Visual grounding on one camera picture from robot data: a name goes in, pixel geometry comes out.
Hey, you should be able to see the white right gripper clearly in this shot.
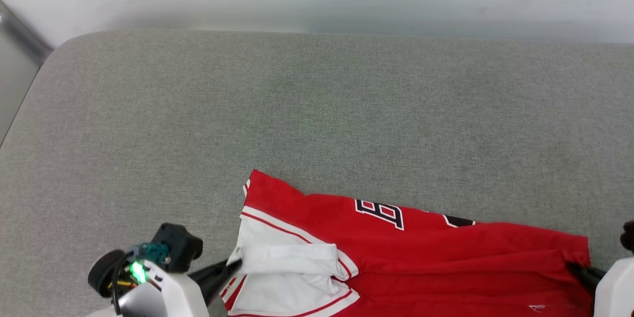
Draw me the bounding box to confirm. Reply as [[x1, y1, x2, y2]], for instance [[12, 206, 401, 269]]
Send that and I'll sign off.
[[566, 257, 634, 317]]

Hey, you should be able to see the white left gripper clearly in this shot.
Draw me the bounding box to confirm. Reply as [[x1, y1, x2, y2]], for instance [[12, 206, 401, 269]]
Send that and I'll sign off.
[[141, 259, 242, 317]]

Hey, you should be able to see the teal cable connector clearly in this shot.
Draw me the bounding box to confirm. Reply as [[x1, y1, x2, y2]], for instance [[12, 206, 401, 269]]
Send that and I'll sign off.
[[126, 242, 172, 266]]

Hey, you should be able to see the dark grey wall trim strip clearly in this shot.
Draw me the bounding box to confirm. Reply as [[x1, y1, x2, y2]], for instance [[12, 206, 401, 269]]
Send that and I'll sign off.
[[0, 0, 54, 66]]

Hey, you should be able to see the red and white jersey shirt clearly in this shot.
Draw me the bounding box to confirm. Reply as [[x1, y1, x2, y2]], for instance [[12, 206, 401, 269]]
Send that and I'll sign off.
[[220, 168, 595, 317]]

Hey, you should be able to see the grey fabric sofa seat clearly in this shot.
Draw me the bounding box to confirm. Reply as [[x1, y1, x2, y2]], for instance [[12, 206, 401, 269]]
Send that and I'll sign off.
[[0, 29, 634, 317]]

